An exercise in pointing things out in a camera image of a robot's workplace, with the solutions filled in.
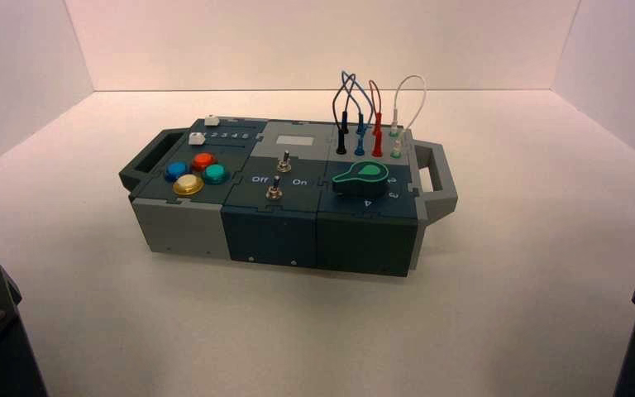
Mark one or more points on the blue round push button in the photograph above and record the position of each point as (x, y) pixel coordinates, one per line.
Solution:
(176, 171)

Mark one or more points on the yellow round push button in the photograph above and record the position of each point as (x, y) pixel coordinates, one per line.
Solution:
(188, 185)

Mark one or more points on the white slider knob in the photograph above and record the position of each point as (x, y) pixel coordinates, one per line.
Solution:
(212, 120)
(196, 138)

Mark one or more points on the green round push button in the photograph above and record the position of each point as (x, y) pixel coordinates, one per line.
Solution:
(215, 173)

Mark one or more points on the red round push button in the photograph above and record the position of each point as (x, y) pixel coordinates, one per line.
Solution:
(203, 161)

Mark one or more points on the green black rotary knob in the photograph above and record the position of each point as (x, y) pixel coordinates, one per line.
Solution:
(360, 179)

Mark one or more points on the grey display window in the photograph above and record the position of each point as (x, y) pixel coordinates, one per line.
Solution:
(294, 141)

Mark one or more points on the metal toggle switch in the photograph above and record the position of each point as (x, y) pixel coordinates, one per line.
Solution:
(275, 190)
(283, 163)

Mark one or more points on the dark teal grey task box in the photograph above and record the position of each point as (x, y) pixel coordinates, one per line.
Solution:
(273, 235)

